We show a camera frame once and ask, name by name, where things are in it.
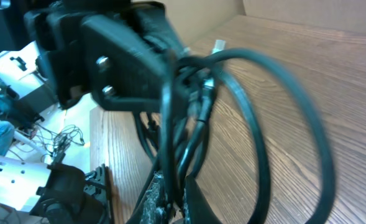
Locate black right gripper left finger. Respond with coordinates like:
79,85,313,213
126,171,172,224

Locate tangled floor wires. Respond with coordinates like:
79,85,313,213
8,123,86,162

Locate black USB cable metal plug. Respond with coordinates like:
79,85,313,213
149,49,271,223

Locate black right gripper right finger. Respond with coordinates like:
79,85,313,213
183,175,222,224

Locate black USB cable blue plug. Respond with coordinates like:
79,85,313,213
176,48,337,224

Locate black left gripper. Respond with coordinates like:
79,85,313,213
24,1,189,113

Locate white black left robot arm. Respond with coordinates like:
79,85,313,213
0,1,184,223

